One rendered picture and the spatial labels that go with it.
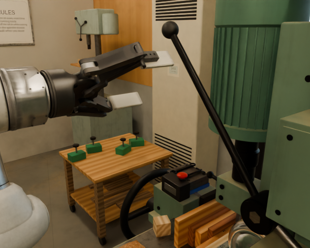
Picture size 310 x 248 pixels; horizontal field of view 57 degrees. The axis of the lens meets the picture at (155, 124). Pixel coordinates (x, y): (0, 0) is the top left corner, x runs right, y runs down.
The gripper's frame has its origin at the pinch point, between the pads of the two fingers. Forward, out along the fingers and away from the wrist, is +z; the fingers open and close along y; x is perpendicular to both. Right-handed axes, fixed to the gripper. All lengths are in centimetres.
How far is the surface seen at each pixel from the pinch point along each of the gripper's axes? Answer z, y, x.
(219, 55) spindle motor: 12.4, 7.9, -1.1
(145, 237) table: 2.0, -31.4, -27.3
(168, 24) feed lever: 5.3, 6.5, 8.0
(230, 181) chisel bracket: 17.3, -10.5, -23.5
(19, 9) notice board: 47, -192, 213
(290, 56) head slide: 13.4, 18.7, -9.8
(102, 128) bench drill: 86, -200, 71
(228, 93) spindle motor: 12.1, 5.6, -8.5
